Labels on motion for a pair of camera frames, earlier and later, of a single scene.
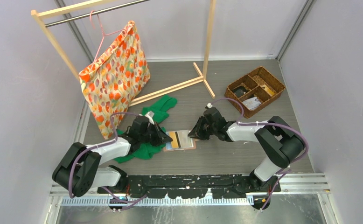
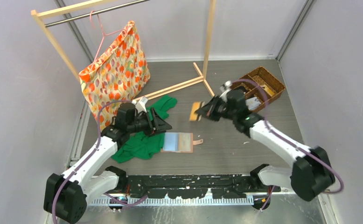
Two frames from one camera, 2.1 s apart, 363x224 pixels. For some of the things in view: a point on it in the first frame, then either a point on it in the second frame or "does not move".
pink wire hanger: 102,32 does not move
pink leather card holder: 181,141 does not move
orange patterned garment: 114,79 does not move
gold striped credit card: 176,142 -> 196,105
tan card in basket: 268,89 does not move
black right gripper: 197,132 -> 210,109
